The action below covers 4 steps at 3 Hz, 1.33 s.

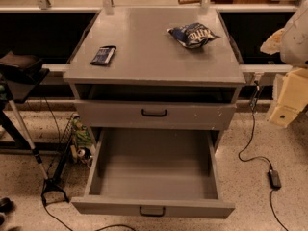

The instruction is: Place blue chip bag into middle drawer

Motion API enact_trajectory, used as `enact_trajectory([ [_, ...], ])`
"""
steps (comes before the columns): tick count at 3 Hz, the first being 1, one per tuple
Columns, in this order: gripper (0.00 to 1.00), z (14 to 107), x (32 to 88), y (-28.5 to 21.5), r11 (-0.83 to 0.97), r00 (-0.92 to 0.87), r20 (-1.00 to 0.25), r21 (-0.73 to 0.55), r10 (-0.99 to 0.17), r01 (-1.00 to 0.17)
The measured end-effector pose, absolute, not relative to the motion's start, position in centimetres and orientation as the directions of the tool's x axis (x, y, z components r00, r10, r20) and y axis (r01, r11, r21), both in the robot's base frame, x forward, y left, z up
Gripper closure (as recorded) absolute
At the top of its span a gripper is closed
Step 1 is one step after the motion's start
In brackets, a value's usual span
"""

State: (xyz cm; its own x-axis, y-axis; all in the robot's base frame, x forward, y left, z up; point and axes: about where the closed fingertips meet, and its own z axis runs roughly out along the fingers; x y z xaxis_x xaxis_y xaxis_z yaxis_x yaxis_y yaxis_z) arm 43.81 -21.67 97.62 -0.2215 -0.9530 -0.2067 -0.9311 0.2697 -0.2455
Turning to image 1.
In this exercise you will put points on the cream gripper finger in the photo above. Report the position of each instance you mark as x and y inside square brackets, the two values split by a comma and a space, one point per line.
[282, 116]
[273, 43]

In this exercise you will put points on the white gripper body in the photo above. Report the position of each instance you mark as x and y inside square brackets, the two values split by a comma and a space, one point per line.
[295, 43]

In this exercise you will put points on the blue chip bag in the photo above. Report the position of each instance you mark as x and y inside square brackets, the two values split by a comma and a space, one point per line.
[192, 36]

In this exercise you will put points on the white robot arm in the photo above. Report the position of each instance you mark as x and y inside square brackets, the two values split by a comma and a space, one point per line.
[291, 42]

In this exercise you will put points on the grey drawer cabinet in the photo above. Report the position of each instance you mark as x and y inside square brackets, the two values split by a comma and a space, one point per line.
[150, 65]

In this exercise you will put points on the open grey lower drawer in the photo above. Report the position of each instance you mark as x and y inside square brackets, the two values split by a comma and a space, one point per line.
[154, 173]

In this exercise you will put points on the closed grey upper drawer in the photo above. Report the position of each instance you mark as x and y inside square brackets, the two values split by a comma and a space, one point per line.
[155, 115]

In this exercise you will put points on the green snack bag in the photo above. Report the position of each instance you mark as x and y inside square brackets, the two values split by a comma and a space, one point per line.
[80, 133]

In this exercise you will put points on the black power adapter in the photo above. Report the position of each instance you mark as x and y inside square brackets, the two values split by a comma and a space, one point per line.
[274, 179]

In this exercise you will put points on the black tripod stand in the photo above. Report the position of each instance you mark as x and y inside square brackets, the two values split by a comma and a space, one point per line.
[18, 86]

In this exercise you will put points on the black wire basket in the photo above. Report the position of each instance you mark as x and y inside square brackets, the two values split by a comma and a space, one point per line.
[66, 149]

